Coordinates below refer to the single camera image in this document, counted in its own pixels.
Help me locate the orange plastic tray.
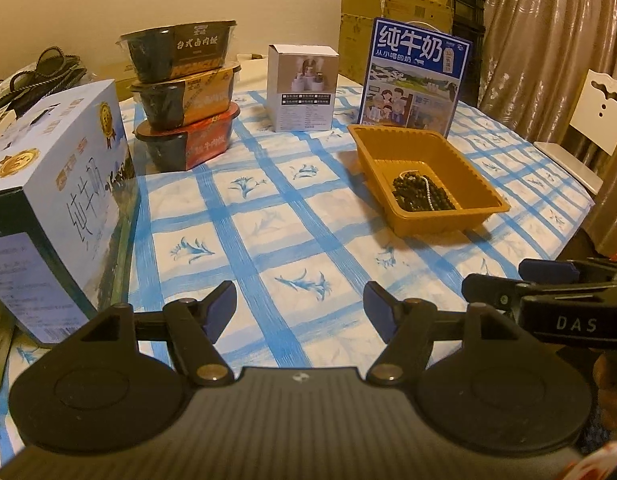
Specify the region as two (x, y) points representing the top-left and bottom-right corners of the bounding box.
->
(347, 123), (511, 237)

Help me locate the small cardboard box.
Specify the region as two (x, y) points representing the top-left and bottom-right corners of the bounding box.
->
(385, 0), (455, 32)

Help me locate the pile of bead bracelets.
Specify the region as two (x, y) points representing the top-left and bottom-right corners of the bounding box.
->
(391, 171), (457, 213)

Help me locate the large cardboard box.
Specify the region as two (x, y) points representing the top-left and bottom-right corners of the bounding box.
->
(337, 0), (390, 79)

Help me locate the black instant rice bowl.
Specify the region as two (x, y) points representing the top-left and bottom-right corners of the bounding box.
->
(119, 20), (240, 84)

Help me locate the pale blue milk carton box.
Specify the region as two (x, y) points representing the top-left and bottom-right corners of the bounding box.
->
(0, 78), (140, 347)

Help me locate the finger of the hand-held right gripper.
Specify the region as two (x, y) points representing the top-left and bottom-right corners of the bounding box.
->
(519, 258), (577, 284)
(461, 273), (525, 314)

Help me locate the flat brown cardboard box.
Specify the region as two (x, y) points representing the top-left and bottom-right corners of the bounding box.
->
(112, 62), (140, 102)

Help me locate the beige shiny curtain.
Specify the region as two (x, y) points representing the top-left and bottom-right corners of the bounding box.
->
(480, 0), (617, 262)

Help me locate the bag with black rope handles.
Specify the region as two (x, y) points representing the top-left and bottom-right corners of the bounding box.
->
(0, 45), (90, 117)

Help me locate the white pearl bracelet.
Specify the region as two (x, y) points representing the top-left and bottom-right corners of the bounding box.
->
(398, 170), (435, 212)

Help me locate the person's right hand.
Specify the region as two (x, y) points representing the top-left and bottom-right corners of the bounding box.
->
(590, 352), (617, 432)

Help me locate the small white product box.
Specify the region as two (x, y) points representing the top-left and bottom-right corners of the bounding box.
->
(267, 43), (340, 133)

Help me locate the red white packet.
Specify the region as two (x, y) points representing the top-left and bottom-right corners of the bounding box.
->
(572, 441), (617, 480)

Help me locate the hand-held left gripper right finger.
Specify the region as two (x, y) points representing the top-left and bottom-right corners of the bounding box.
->
(363, 280), (535, 387)

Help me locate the dark blue milk carton box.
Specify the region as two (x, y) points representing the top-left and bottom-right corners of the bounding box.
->
(359, 17), (473, 139)

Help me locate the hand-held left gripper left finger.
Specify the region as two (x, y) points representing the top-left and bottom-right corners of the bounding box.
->
(63, 280), (238, 387)

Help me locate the gold label instant rice bowl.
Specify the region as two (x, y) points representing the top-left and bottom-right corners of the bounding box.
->
(129, 60), (242, 129)

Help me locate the white wooden chair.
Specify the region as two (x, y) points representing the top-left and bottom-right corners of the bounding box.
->
(533, 68), (617, 196)

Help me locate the red instant rice bowl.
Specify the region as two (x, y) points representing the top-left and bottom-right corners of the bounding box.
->
(134, 102), (242, 172)

